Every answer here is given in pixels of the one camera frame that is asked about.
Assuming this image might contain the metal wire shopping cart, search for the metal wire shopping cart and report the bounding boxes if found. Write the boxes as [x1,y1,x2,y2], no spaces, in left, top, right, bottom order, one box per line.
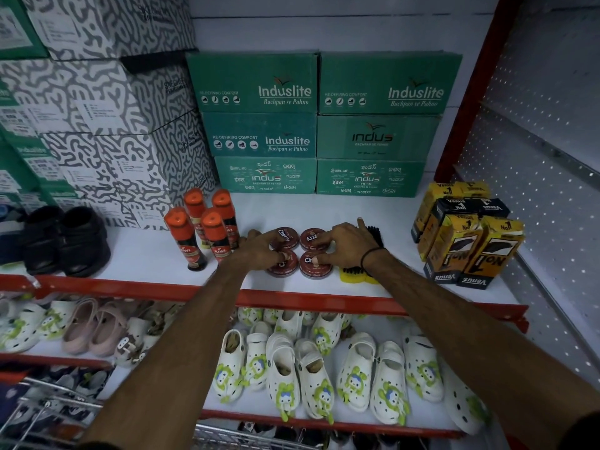
[0,374,322,450]

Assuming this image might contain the pink clog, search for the pink clog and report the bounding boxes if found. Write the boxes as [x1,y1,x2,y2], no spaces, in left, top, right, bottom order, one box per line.
[89,301,128,358]
[62,297,100,356]

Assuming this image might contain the dark blue shoe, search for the dark blue shoe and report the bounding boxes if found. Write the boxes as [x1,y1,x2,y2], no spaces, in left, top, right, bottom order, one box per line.
[0,207,27,268]

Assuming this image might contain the red metal upright post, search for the red metal upright post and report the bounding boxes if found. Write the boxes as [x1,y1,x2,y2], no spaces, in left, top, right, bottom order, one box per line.
[433,0,522,184]

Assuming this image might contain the black shirt sleeve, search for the black shirt sleeve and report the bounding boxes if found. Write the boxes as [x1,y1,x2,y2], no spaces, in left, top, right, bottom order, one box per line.
[555,411,600,450]

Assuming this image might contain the person's left hand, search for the person's left hand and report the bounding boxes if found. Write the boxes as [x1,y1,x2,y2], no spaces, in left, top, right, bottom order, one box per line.
[233,228,288,275]

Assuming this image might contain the person's right hand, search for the person's right hand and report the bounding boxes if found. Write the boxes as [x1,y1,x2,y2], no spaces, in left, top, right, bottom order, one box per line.
[311,217,382,280]

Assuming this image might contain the person's left forearm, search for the person's left forearm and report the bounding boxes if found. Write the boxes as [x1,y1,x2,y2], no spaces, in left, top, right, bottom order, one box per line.
[77,261,264,450]

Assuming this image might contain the yellow handled black shoe brush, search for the yellow handled black shoe brush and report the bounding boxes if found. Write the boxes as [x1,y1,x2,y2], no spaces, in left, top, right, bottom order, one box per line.
[339,224,386,285]

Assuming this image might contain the green boxes with white labels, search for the green boxes with white labels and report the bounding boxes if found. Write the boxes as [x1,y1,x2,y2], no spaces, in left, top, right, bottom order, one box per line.
[0,0,64,216]

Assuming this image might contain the black white patterned shoe box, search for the black white patterned shoe box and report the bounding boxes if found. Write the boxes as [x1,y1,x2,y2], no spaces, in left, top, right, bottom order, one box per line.
[40,111,219,231]
[18,0,198,62]
[0,58,198,137]

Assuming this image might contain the black wristband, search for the black wristband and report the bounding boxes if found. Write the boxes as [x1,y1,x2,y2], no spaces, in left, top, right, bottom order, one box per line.
[359,247,385,277]

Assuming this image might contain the pile of dark patterned footwear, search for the pile of dark patterned footwear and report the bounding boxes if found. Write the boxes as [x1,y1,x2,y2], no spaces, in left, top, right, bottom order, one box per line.
[0,364,115,443]

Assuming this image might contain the person's right forearm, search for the person's right forearm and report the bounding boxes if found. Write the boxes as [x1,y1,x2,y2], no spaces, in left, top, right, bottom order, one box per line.
[363,248,600,450]

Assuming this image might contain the stack of green shoe boxes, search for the stack of green shoe boxes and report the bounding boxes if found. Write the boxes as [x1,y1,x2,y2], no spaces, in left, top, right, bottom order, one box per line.
[186,50,464,198]

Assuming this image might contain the red edged white shelf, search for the red edged white shelf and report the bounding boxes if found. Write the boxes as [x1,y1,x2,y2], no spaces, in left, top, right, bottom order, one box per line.
[0,295,469,440]
[0,191,531,334]

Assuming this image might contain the yellow black brush box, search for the yellow black brush box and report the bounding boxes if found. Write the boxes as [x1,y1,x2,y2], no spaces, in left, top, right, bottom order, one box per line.
[417,197,511,263]
[457,216,526,291]
[411,181,491,244]
[423,214,484,283]

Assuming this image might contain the red round shoe polish tin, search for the red round shoe polish tin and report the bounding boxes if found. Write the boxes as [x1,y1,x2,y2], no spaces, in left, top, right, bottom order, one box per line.
[274,226,300,252]
[266,249,300,278]
[298,250,333,280]
[299,227,330,253]

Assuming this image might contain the white perforated panel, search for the white perforated panel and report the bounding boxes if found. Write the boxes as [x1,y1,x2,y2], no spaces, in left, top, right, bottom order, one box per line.
[454,0,600,392]

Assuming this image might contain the black shoe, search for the black shoe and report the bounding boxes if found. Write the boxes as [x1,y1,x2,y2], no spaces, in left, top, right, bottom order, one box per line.
[59,206,112,278]
[21,205,65,276]

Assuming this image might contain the orange capped shoe polish bottle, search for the orange capped shoe polish bottle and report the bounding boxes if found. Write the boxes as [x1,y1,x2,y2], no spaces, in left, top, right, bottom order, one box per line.
[163,206,208,272]
[183,187,213,250]
[201,208,233,266]
[211,189,241,250]

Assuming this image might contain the row of white green clogs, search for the row of white green clogs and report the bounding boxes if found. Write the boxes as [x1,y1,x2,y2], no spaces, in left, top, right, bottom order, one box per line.
[0,295,492,437]

